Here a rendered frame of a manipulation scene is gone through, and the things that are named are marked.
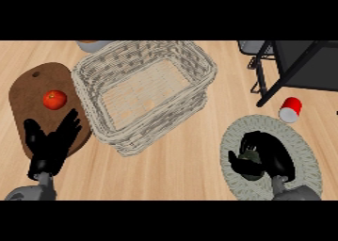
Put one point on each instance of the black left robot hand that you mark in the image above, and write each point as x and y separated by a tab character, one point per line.
51	147

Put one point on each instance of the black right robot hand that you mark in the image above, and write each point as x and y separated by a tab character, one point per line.
274	153

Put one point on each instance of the dark green squash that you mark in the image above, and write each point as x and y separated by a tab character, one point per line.
250	157

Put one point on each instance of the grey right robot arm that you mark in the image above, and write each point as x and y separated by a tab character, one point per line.
291	189

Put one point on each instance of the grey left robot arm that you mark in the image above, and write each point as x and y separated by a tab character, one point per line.
35	189

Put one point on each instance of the round grey woven placemat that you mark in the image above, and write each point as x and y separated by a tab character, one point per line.
306	147

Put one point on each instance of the brown wooden cutting board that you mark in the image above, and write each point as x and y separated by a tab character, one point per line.
39	103

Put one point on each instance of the red can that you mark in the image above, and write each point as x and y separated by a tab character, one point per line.
291	109

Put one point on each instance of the red tomato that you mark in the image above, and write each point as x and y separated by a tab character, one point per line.
54	99

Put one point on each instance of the pale wicker basket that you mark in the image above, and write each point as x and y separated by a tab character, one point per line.
144	94

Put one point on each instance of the grey pot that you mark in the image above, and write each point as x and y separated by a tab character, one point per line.
94	44

